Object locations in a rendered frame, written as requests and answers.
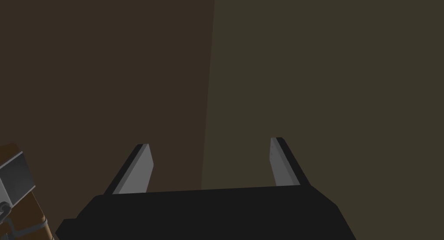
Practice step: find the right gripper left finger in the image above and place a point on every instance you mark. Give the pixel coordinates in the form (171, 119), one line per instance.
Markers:
(135, 174)

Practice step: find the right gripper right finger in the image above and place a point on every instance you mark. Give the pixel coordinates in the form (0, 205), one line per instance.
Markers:
(286, 167)

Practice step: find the brown cabinet with grey trim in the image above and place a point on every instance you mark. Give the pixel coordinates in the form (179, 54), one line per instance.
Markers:
(17, 195)

